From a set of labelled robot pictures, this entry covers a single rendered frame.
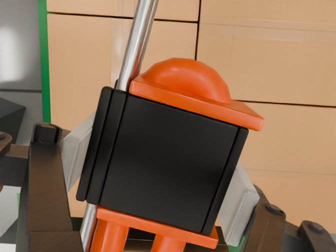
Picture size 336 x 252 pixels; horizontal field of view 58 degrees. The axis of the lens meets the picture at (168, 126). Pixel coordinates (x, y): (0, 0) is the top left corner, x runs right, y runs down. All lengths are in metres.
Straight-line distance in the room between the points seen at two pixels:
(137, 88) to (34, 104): 1.39
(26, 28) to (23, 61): 0.14
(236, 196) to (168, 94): 0.06
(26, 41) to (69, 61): 0.66
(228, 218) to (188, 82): 0.08
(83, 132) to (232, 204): 0.08
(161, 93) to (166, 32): 0.68
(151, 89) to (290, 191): 0.87
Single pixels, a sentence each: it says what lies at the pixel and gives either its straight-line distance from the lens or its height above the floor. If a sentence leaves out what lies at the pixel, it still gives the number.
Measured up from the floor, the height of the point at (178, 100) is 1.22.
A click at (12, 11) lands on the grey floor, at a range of 1.55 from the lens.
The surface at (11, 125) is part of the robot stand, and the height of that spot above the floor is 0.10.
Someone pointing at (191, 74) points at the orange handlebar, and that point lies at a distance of 0.17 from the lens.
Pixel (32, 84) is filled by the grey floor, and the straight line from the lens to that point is 1.53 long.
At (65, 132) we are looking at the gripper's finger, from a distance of 0.18.
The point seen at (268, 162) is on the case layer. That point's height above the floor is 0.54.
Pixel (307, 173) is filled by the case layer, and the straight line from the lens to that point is 0.99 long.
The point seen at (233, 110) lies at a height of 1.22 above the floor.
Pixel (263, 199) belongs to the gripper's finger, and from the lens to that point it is 0.17.
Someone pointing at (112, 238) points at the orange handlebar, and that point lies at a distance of 0.21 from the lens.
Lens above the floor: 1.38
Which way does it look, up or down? 75 degrees down
